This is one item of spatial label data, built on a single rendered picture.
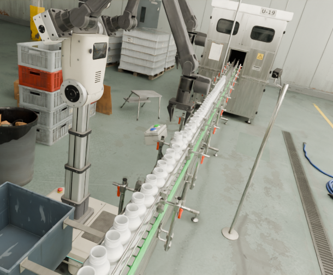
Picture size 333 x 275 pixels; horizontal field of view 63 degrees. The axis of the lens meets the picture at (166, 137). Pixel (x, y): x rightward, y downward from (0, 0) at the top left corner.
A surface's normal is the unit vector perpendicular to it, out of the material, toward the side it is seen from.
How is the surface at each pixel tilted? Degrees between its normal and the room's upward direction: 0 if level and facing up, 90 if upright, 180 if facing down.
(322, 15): 90
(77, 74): 101
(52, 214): 90
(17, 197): 90
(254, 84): 90
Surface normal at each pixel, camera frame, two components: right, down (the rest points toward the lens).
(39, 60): -0.17, 0.37
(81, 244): 0.18, -0.90
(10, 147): 0.43, 0.50
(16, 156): 0.61, 0.48
